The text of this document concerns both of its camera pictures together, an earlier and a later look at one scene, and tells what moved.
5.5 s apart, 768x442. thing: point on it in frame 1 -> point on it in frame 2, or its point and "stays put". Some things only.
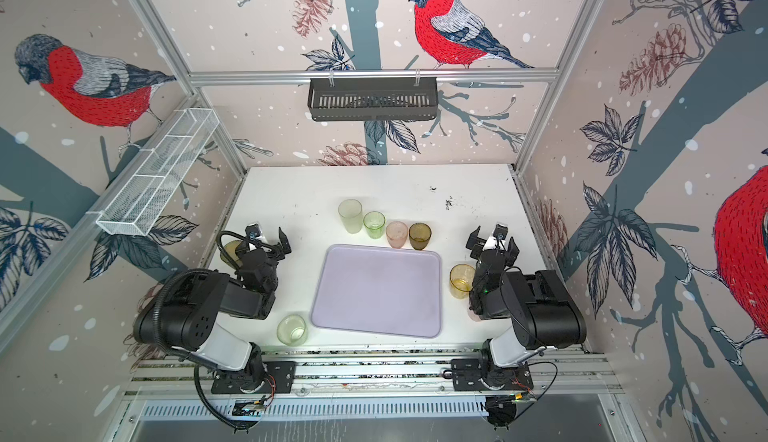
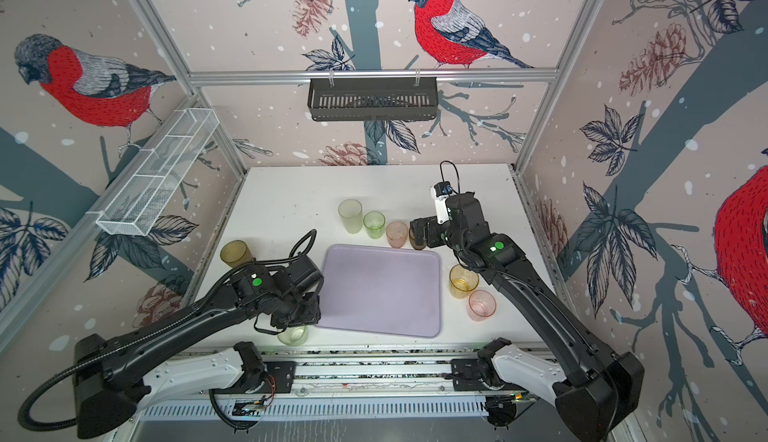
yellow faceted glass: [461, 279] stays put
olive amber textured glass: [230, 249] stays put
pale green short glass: [291, 330] stays put
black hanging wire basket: [369, 101] stays put
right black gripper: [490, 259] -> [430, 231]
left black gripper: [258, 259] -> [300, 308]
